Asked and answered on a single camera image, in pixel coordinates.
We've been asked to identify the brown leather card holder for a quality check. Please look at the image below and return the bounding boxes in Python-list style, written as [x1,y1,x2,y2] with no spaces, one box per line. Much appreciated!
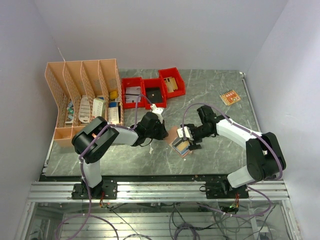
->
[164,126,192,158]

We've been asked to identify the gold cards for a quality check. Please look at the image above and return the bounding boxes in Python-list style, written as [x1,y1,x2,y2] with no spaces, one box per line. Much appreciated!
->
[164,77,178,93]

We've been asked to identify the red plastic bin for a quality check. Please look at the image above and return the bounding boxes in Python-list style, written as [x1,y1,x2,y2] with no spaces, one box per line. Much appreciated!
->
[121,76,145,110]
[142,78,167,110]
[158,67,186,99]

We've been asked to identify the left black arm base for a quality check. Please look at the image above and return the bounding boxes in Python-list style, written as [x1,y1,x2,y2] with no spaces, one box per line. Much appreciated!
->
[71,179,118,200]

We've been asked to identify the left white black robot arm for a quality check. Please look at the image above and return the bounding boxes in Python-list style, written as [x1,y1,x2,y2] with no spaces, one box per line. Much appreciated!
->
[71,112,169,200]

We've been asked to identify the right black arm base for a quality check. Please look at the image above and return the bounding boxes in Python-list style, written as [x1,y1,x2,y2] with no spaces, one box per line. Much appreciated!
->
[199,180,249,199]

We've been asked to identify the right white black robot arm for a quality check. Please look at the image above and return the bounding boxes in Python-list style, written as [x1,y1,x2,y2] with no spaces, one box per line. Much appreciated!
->
[177,103,287,198]

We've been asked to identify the white black cards stack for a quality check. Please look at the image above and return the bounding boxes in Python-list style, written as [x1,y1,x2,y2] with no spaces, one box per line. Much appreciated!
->
[124,86,141,104]

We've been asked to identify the orange spiral notepad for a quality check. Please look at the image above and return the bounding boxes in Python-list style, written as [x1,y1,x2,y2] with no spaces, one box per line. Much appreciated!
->
[219,90,241,106]

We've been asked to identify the yellow round object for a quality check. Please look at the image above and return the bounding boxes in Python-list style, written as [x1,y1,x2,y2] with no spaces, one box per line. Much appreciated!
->
[109,90,119,101]

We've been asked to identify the white green box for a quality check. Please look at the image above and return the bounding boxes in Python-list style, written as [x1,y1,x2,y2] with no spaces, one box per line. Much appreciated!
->
[92,97,106,119]

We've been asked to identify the white oval package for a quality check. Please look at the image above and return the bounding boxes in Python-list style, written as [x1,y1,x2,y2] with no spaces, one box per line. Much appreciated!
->
[78,95,91,124]

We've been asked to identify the pink mesh desk organizer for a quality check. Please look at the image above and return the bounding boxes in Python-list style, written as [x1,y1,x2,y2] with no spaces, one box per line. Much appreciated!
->
[45,58,124,147]

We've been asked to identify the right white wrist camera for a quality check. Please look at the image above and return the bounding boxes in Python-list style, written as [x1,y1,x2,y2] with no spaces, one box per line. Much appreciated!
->
[176,126,193,140]

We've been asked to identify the aluminium frame rails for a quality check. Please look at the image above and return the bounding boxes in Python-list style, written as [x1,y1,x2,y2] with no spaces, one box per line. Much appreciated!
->
[15,179,302,240]

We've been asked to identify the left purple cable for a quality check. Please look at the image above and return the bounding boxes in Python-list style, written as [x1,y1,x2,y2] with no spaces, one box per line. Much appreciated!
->
[54,94,154,240]

